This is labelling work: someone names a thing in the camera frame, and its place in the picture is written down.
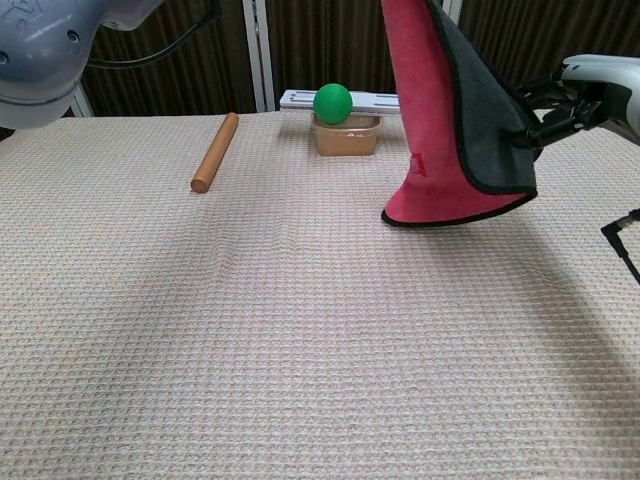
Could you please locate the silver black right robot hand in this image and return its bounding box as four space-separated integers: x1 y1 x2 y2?
512 53 640 161

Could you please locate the pink and grey towel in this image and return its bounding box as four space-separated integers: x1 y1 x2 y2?
380 0 539 230

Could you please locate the white folding stand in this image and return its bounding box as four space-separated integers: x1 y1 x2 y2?
278 89 401 115

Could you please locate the dark pleated curtain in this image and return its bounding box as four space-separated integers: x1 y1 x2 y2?
0 0 640 141

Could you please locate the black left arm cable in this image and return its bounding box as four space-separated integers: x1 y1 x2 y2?
87 0 224 69

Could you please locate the beige woven tablecloth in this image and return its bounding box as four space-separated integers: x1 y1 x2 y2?
0 105 640 480

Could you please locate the wooden rolling pin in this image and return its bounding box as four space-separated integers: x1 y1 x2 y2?
190 111 240 194

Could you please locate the tan plastic container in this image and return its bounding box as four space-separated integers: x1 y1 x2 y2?
313 113 384 158

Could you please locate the green ball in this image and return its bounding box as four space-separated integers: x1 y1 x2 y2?
313 83 354 125

